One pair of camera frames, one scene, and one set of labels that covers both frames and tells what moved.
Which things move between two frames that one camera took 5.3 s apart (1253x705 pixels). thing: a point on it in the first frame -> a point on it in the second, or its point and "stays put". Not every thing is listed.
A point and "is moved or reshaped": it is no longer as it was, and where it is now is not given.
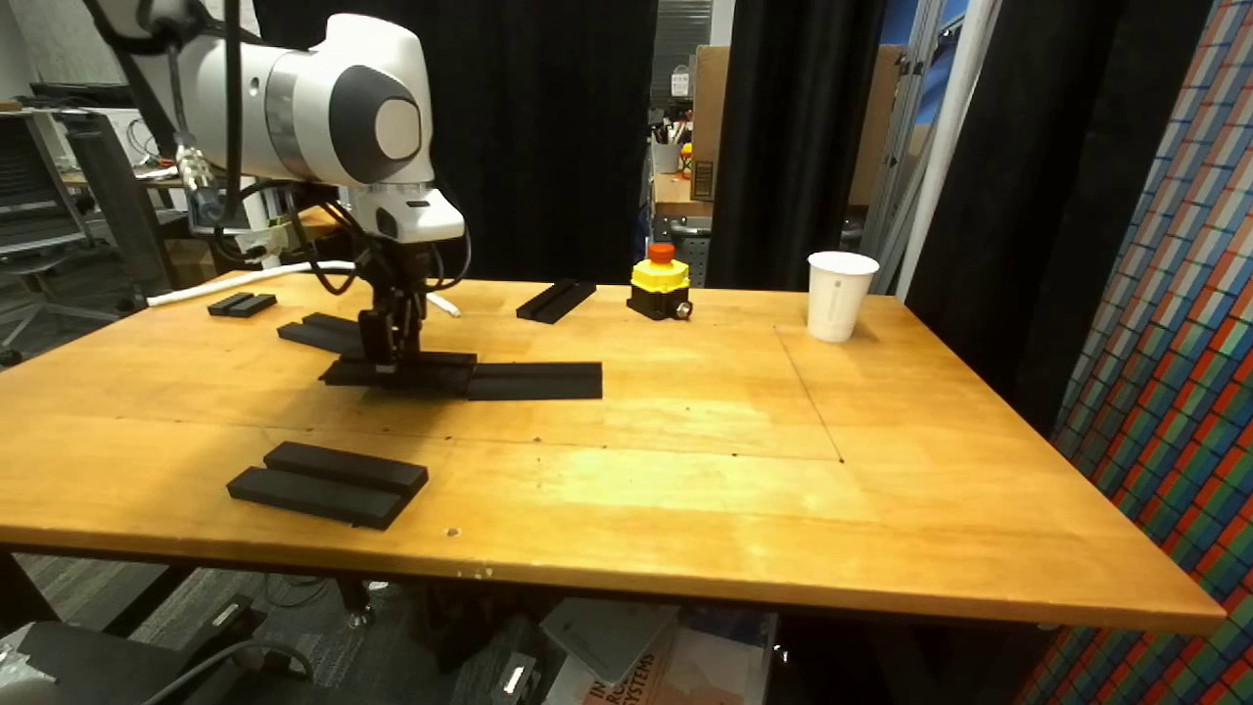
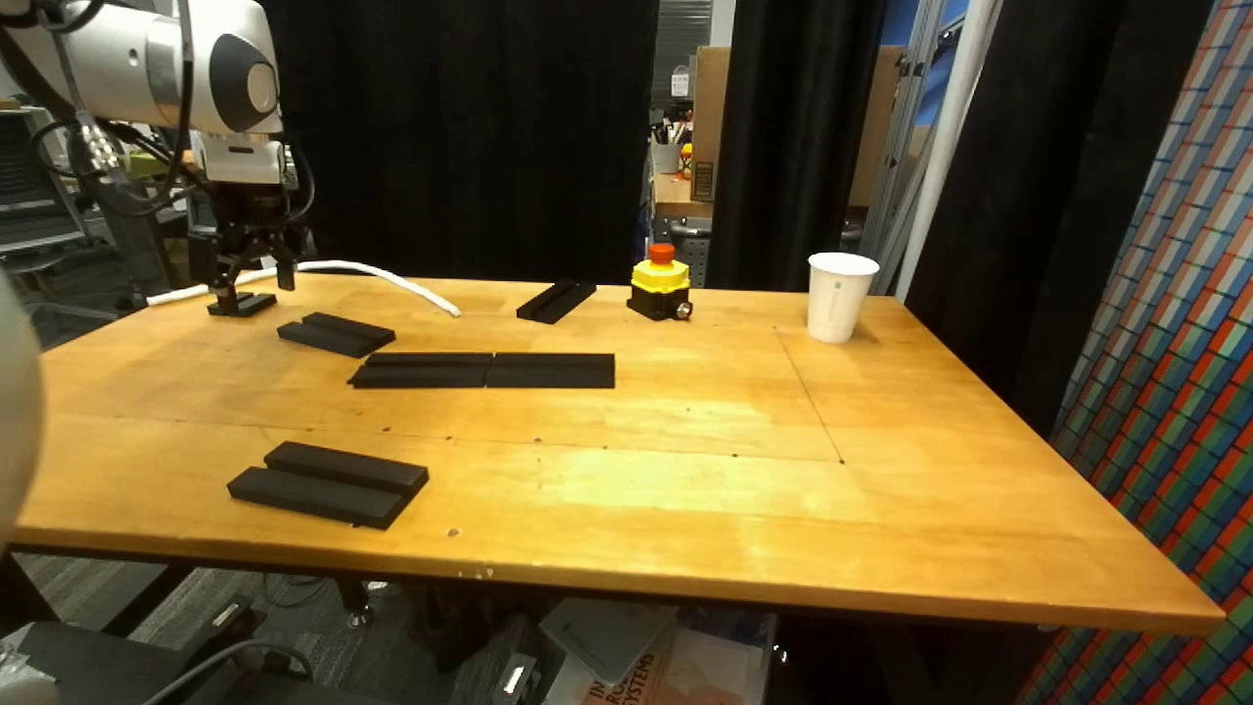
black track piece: x=538 y=381 is moved or reshaped
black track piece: x=406 y=374 is moved or reshaped
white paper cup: x=839 y=293 stays put
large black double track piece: x=329 y=485 stays put
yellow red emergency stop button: x=658 y=284 stays put
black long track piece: x=324 y=329 stays put
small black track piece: x=240 y=303 stays put
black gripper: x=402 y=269 -> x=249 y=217
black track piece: x=557 y=303 stays put
